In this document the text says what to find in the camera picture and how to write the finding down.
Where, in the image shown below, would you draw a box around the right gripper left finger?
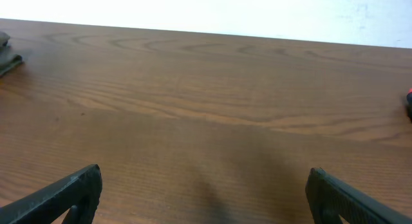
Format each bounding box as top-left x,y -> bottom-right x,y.
1,164 -> 102,224

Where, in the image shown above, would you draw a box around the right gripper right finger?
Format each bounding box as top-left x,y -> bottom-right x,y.
305,168 -> 411,224

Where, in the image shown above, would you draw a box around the black garment with red band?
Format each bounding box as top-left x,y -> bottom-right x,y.
405,89 -> 412,121

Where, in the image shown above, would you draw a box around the khaki shorts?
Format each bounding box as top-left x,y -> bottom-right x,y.
0,32 -> 11,51

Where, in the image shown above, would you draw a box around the folded grey shorts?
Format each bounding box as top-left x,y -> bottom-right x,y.
0,54 -> 23,77

